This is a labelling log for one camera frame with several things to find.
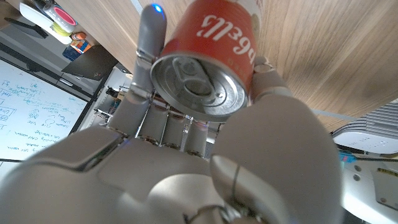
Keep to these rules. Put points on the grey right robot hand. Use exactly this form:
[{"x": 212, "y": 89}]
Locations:
[{"x": 155, "y": 174}]

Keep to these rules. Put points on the red and white soup can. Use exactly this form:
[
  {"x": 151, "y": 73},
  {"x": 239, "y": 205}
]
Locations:
[{"x": 211, "y": 46}]

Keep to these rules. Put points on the white shelf cabinet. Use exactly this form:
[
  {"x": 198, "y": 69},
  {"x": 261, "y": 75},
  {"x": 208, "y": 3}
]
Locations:
[{"x": 118, "y": 77}]

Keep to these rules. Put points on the black laptop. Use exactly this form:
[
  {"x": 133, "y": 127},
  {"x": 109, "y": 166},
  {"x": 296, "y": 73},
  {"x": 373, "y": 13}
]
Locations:
[{"x": 90, "y": 63}]

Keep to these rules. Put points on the grey tape roll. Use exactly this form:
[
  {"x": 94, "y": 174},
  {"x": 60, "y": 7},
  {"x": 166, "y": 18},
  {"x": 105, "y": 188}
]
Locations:
[{"x": 63, "y": 15}]

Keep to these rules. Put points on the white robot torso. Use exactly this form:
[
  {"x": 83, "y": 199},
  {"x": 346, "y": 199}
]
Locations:
[{"x": 367, "y": 140}]

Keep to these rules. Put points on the whiteboard with black frame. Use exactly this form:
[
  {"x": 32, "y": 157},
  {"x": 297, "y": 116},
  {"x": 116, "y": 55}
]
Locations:
[{"x": 37, "y": 115}]

